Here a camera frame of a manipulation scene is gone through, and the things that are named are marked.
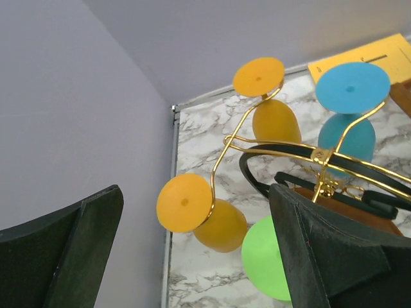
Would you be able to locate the blue plastic wine glass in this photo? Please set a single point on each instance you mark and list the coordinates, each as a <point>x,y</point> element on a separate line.
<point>350,91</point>

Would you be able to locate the green plastic wine glass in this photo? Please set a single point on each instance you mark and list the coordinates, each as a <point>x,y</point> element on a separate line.
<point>262,262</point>

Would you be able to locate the gold wire wine glass rack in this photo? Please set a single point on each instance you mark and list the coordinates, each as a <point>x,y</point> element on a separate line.
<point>385,204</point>

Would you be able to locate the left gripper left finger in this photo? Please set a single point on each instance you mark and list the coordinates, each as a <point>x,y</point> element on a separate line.
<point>58,260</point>

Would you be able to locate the yellow card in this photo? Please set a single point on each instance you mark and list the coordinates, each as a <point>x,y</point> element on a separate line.
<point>392,54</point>

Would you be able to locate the orange plastic wine glass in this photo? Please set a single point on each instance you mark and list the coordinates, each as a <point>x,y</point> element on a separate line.
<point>185,205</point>
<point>272,119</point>

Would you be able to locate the wooden dish rack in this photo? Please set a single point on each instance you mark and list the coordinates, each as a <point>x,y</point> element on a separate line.
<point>400,94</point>

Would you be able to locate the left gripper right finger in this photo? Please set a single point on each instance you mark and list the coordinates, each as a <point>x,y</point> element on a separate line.
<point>333,261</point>

